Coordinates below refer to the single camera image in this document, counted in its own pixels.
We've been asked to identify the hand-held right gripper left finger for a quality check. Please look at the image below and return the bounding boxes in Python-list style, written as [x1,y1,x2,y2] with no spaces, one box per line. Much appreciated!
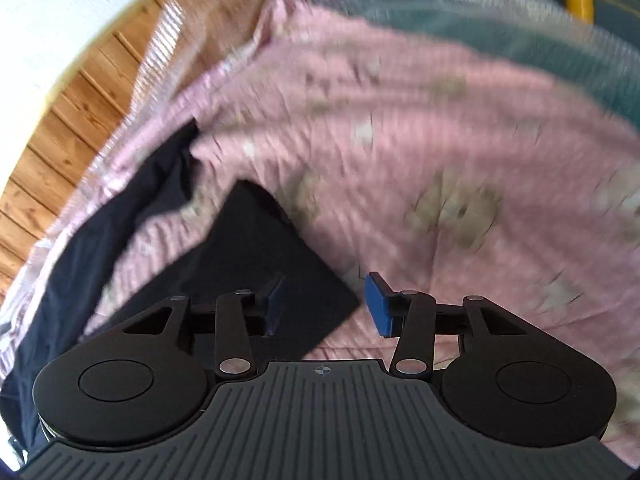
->
[122,274,288,378]

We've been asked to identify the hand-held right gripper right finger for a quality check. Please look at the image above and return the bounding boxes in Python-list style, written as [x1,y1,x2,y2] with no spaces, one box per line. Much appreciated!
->
[364,271,538,378]

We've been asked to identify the black pants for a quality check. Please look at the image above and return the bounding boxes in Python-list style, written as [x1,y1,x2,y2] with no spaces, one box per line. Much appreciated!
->
[0,117,362,456]

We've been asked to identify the pink bear-print blanket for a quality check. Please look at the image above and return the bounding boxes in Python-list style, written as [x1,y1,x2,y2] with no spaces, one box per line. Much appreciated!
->
[0,0,640,466]

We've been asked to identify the wooden headboard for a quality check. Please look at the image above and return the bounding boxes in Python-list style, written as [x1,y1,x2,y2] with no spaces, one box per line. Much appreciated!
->
[0,0,301,301]

